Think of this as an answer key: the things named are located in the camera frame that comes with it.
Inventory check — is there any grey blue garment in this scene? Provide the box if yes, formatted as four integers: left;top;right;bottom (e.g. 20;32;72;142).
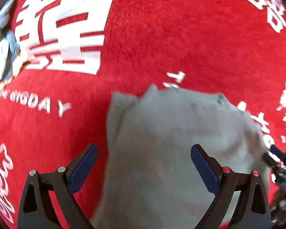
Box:
0;30;22;77

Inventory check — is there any red printed sofa cover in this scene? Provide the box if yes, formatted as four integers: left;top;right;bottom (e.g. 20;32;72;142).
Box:
0;0;286;229

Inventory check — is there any grey knitted sweater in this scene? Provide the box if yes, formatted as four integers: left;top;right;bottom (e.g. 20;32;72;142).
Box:
89;84;272;229

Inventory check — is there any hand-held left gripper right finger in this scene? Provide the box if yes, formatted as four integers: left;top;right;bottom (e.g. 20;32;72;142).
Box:
191;144;272;229

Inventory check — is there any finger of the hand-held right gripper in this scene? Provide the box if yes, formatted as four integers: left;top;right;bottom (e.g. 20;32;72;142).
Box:
270;144;286;167
262;153;281;173

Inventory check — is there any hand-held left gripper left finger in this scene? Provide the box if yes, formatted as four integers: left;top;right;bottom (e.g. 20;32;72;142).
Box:
17;144;99;229

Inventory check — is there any cream yellow garment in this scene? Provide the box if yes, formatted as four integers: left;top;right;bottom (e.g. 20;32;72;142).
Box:
0;60;30;101

